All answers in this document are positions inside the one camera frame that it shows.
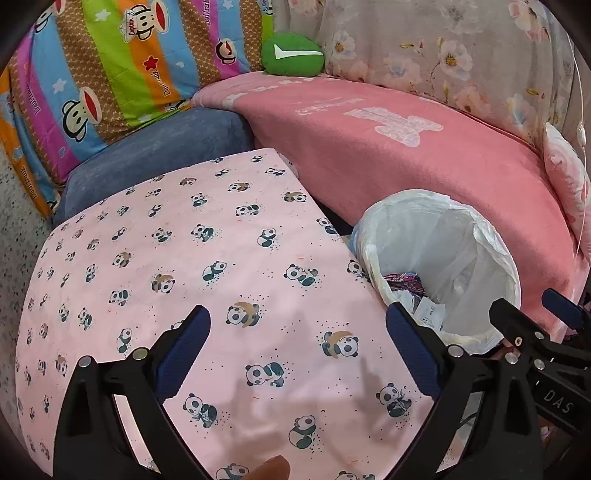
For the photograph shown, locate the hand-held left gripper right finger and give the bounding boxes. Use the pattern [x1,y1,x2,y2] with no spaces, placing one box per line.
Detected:
[385,302,543,480]

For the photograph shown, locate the large-flower grey cloth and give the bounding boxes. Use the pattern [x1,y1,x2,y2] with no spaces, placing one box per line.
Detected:
[272,0,583,153]

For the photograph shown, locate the pink floral pillow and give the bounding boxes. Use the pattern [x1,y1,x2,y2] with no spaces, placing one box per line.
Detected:
[544,122,591,241]

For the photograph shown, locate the white printed paper scrap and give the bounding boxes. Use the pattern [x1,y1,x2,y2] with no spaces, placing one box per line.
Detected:
[402,295,445,330]

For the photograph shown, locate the blue cushion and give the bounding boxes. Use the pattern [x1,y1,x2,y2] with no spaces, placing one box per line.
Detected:
[52,107,254,227]

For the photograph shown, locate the colourful monkey print pillow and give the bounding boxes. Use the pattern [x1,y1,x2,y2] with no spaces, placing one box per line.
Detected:
[0,0,275,217]

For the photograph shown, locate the small-flower grey cloth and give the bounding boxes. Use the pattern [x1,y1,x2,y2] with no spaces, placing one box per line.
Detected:
[0,152,51,462]

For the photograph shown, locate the bin with white bag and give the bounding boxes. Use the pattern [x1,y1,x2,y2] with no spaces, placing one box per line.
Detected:
[351,189,522,356]

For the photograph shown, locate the pink panda print cloth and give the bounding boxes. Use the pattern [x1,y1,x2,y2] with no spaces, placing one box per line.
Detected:
[14,148,444,480]

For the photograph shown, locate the colourful zigzag patterned scarf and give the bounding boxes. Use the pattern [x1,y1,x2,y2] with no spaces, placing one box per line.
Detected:
[383,272,426,301]

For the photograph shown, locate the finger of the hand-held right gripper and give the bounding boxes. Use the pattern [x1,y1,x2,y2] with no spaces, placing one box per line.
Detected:
[489,299,550,361]
[542,288,591,333]

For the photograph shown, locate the pink blanket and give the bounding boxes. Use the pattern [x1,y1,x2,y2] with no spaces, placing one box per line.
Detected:
[191,74,591,342]

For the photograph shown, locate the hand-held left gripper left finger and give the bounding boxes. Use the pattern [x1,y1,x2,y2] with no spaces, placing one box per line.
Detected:
[53,305,213,480]

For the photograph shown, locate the green pillow with white mark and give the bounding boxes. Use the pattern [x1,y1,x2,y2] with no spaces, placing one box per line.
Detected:
[261,32,325,77]

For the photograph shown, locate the person's left hand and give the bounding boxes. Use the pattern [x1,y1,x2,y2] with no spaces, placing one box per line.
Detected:
[242,455,291,480]

